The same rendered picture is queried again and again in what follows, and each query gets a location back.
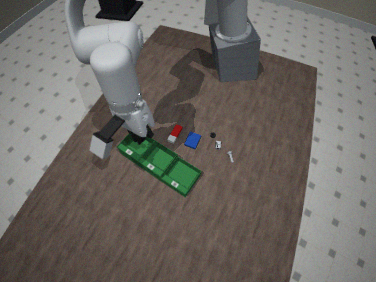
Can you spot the green rack of bins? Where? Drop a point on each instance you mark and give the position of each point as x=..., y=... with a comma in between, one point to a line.
x=162, y=163

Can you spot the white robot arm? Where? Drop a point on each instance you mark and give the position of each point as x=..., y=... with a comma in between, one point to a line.
x=113, y=63

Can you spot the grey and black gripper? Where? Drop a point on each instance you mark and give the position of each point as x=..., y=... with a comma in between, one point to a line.
x=137, y=123

